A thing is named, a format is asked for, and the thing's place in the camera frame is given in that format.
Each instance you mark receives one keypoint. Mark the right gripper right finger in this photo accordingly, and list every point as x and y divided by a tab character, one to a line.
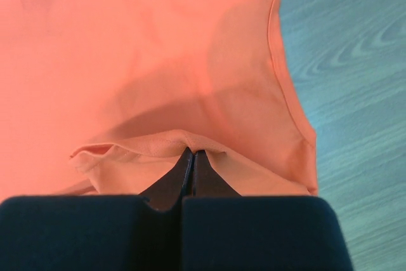
222	230

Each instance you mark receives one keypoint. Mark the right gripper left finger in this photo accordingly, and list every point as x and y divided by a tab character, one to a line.
98	232

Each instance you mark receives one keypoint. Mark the orange t-shirt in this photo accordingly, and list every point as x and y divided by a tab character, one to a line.
103	96

